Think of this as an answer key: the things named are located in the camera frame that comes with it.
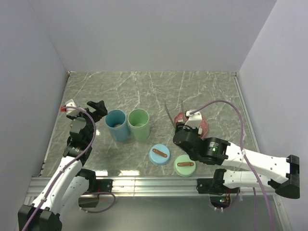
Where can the green lid with handle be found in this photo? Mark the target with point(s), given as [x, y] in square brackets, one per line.
[184, 166]

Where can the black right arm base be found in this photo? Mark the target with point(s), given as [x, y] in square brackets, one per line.
[214, 187]

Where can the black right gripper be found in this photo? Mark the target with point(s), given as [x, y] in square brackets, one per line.
[195, 130]

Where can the blue cylindrical lunch container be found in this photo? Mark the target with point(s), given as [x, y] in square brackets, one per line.
[116, 121]

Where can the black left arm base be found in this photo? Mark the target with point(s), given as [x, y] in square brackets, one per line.
[101, 185]

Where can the blue lid with handle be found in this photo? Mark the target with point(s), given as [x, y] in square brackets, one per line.
[159, 154]

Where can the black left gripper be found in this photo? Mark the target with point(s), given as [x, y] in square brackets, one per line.
[100, 110]

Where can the aluminium front frame rail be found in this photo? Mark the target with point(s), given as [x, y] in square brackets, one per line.
[131, 186]

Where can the aluminium table edge rail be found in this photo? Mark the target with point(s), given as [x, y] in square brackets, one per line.
[246, 114]

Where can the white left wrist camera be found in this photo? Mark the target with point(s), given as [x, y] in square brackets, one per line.
[70, 107]

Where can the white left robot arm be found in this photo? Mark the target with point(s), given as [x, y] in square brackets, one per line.
[71, 180]

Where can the green cylindrical lunch container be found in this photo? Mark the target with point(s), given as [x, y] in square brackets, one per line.
[139, 116]

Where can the pink dotted plate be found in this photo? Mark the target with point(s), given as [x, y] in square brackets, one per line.
[201, 131]

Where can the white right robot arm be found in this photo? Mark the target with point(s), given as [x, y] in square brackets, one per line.
[238, 168]

